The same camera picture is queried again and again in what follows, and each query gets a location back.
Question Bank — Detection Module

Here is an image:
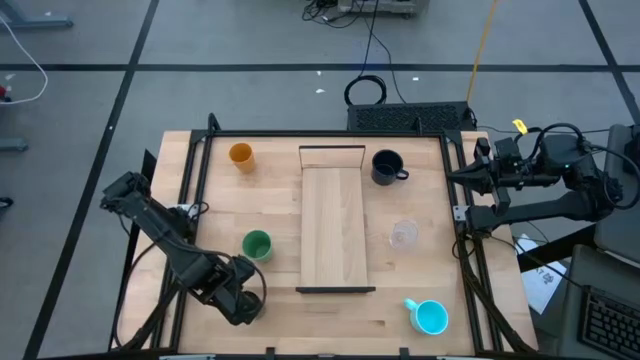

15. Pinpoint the black aluminium table frame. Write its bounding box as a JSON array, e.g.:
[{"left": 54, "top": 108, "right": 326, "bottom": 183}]
[{"left": 107, "top": 112, "right": 539, "bottom": 360}]

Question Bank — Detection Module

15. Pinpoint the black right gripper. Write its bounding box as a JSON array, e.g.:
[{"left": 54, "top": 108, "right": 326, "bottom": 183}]
[{"left": 447, "top": 137, "right": 527, "bottom": 196}]

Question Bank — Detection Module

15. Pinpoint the white printed paper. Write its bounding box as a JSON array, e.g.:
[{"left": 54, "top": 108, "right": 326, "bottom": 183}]
[{"left": 514, "top": 233, "right": 569, "bottom": 315}]

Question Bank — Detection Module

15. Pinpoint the black keyboard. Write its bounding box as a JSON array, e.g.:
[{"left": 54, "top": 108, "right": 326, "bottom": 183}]
[{"left": 577, "top": 285, "right": 640, "bottom": 360}]

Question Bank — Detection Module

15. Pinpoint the grey table foot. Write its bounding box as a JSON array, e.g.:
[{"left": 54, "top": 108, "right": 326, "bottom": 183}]
[
  {"left": 0, "top": 0, "right": 75, "bottom": 30},
  {"left": 0, "top": 137, "right": 30, "bottom": 153}
]

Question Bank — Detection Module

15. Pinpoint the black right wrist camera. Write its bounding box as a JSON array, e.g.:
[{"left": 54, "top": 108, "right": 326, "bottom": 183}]
[{"left": 492, "top": 184, "right": 512, "bottom": 217}]

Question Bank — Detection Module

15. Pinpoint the orange plastic cup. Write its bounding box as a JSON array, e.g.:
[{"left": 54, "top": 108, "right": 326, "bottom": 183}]
[{"left": 228, "top": 142, "right": 257, "bottom": 175}]

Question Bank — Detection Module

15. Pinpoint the white cable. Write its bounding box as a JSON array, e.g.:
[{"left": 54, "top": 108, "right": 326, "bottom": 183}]
[{"left": 0, "top": 17, "right": 50, "bottom": 106}]

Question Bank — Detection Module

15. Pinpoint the black computer case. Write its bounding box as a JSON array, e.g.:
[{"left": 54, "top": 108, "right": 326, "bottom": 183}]
[{"left": 346, "top": 101, "right": 476, "bottom": 134}]

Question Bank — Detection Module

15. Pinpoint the black floor cable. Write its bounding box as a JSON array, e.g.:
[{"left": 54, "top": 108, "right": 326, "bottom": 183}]
[{"left": 372, "top": 29, "right": 407, "bottom": 105}]

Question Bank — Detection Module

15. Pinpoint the clear glass cup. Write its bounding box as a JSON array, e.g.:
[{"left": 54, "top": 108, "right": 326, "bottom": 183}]
[{"left": 388, "top": 218, "right": 420, "bottom": 252}]

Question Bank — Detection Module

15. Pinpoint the black coiled cable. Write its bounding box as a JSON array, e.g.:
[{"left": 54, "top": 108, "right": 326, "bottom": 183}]
[{"left": 343, "top": 0, "right": 389, "bottom": 107}]

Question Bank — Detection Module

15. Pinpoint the green plastic cup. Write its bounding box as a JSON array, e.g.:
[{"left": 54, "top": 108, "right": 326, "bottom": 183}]
[{"left": 241, "top": 229, "right": 275, "bottom": 264}]

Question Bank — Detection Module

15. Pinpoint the cyan ceramic mug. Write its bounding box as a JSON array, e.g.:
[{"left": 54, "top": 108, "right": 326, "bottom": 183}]
[{"left": 403, "top": 297, "right": 450, "bottom": 337}]

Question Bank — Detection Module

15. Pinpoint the dark blue enamel mug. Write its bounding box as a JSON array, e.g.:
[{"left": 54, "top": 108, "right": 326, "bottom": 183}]
[{"left": 370, "top": 148, "right": 411, "bottom": 187}]

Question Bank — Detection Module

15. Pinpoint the grey laptop lid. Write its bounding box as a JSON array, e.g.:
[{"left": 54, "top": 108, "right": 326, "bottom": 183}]
[{"left": 593, "top": 123, "right": 640, "bottom": 269}]

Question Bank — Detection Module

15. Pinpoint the wooden tray board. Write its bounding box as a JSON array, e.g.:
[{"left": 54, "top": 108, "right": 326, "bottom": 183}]
[{"left": 294, "top": 144, "right": 377, "bottom": 295}]

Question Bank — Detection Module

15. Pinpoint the yellow cable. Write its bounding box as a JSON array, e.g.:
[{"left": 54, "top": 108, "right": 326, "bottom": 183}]
[{"left": 465, "top": 0, "right": 501, "bottom": 104}]

